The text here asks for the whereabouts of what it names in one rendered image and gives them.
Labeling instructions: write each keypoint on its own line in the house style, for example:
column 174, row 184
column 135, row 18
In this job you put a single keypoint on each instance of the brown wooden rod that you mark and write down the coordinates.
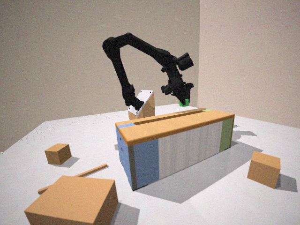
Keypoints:
column 79, row 175

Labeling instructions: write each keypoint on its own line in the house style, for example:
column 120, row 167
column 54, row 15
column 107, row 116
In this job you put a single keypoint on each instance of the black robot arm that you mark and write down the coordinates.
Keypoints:
column 111, row 47

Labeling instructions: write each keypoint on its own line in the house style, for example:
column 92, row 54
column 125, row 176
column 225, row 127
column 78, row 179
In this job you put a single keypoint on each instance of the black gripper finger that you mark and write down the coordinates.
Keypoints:
column 180, row 95
column 187, row 94

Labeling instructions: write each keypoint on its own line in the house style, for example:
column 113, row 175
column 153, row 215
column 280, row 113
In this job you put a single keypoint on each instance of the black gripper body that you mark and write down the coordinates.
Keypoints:
column 176, row 84

